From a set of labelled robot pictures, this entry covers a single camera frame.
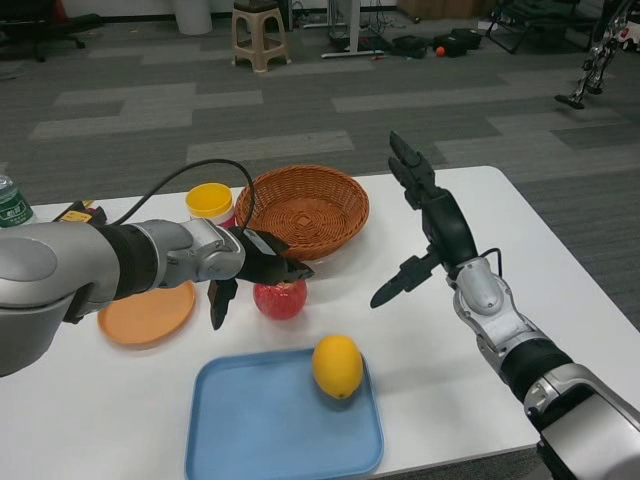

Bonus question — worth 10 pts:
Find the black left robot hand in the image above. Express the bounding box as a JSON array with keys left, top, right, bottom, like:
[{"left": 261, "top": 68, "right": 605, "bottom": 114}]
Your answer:
[{"left": 207, "top": 227, "right": 316, "bottom": 331}]

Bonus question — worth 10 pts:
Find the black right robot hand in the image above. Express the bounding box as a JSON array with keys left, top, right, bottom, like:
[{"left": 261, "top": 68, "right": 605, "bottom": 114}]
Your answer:
[{"left": 369, "top": 130, "right": 480, "bottom": 310}]

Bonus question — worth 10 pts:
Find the red apple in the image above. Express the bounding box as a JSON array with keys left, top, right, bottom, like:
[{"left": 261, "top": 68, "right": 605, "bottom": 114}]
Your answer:
[{"left": 252, "top": 278, "right": 309, "bottom": 321}]

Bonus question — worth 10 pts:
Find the brown wicker basket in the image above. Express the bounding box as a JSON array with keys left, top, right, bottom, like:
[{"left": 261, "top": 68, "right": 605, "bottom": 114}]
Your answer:
[{"left": 234, "top": 165, "right": 371, "bottom": 262}]

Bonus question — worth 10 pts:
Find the clear glass plate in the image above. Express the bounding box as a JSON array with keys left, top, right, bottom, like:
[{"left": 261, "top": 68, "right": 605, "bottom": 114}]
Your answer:
[{"left": 294, "top": 249, "right": 361, "bottom": 269}]

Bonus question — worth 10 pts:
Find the yellow plastic cup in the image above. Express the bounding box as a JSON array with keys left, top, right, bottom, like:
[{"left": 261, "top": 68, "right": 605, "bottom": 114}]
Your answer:
[{"left": 185, "top": 183, "right": 234, "bottom": 221}]

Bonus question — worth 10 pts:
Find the orange plastic plate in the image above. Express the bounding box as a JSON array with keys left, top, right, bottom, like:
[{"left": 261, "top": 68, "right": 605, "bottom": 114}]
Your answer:
[{"left": 97, "top": 279, "right": 197, "bottom": 350}]

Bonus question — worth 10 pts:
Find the yellow lemon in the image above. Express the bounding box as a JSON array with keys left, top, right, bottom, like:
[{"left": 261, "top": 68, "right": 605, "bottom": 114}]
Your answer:
[{"left": 312, "top": 334, "right": 365, "bottom": 400}]

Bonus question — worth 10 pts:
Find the blue plastic tray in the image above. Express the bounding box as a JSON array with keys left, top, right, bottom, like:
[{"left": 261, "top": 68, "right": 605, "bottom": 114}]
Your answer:
[{"left": 184, "top": 348, "right": 385, "bottom": 480}]

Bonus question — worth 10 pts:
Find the large black bag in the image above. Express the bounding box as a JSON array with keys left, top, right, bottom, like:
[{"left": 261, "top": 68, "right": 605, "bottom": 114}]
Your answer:
[{"left": 432, "top": 28, "right": 484, "bottom": 58}]

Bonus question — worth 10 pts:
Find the small black bag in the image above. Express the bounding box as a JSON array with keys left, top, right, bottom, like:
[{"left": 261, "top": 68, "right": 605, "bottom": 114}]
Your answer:
[{"left": 391, "top": 34, "right": 429, "bottom": 57}]

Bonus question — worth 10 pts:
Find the yellow black remote controller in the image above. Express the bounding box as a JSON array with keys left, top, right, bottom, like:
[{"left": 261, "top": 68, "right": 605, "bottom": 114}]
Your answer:
[{"left": 49, "top": 199, "right": 109, "bottom": 226}]

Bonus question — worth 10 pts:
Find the standing humanoid robot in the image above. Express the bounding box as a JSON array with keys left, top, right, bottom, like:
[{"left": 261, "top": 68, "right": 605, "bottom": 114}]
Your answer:
[{"left": 553, "top": 0, "right": 631, "bottom": 110}]

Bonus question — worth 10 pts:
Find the white standing desk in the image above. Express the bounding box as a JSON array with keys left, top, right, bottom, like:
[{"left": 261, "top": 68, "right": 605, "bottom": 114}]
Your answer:
[{"left": 319, "top": 0, "right": 386, "bottom": 60}]

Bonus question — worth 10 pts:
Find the black folding lounge chair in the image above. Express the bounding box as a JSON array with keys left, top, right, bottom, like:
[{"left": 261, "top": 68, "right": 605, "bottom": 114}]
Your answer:
[{"left": 484, "top": 0, "right": 601, "bottom": 54}]

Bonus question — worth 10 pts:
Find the beige plastic stool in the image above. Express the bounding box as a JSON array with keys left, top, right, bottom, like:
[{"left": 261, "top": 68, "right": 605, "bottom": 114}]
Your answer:
[{"left": 231, "top": 0, "right": 292, "bottom": 75}]

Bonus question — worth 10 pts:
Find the clear water bottle green label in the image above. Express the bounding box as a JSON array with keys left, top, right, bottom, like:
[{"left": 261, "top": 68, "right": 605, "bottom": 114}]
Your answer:
[{"left": 0, "top": 162, "right": 37, "bottom": 229}]

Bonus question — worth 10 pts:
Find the potted plant white pot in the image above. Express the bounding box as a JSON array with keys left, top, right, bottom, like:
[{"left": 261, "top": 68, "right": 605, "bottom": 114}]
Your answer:
[{"left": 175, "top": 0, "right": 216, "bottom": 35}]

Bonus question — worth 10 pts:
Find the black office chair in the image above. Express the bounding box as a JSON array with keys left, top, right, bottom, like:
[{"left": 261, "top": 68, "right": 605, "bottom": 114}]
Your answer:
[{"left": 0, "top": 0, "right": 86, "bottom": 64}]

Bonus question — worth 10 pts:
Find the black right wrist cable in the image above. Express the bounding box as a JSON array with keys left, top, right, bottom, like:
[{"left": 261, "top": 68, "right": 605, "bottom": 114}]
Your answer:
[{"left": 477, "top": 248, "right": 504, "bottom": 276}]

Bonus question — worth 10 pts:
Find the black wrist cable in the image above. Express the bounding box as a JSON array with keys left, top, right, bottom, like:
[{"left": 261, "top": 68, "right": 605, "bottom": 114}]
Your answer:
[
  {"left": 107, "top": 158, "right": 257, "bottom": 231},
  {"left": 477, "top": 248, "right": 504, "bottom": 276}
]

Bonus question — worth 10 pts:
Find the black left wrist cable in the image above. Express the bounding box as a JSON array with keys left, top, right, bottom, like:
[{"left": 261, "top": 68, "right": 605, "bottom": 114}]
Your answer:
[{"left": 107, "top": 158, "right": 257, "bottom": 231}]

